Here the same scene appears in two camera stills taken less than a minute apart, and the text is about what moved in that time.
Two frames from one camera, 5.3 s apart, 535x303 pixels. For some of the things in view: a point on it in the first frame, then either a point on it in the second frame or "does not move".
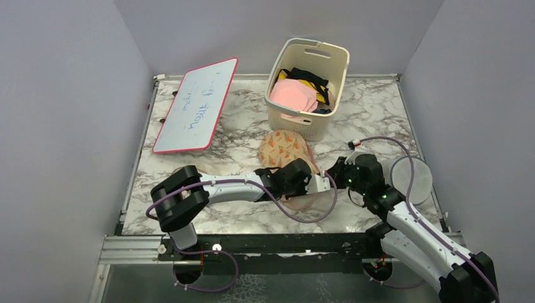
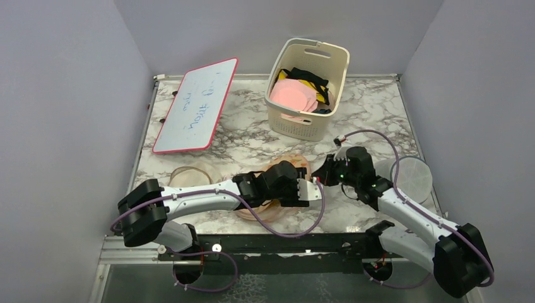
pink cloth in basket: x=291 y=93 does not move
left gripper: x=306 y=187 does not move
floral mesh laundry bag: x=278 y=148 -> x=272 y=211
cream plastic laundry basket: x=328 y=61 does not move
